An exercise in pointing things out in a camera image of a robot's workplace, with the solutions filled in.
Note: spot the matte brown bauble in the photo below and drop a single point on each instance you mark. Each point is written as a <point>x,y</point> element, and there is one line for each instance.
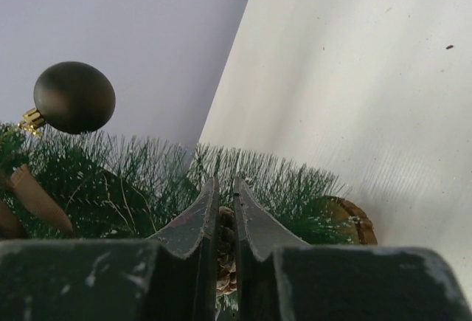
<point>71,96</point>

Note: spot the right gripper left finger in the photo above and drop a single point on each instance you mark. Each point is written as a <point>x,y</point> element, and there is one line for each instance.
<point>168,276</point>

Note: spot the brown and gold ornament garland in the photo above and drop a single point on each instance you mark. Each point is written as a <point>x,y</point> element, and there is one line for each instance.
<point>30,194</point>

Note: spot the small green christmas tree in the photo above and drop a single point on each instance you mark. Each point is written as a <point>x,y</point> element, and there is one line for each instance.
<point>119,188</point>

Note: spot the brown pine cone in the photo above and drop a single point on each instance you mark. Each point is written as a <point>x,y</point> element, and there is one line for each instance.
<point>226,277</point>

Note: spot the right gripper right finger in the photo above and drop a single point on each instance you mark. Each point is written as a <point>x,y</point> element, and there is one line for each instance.
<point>281,277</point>

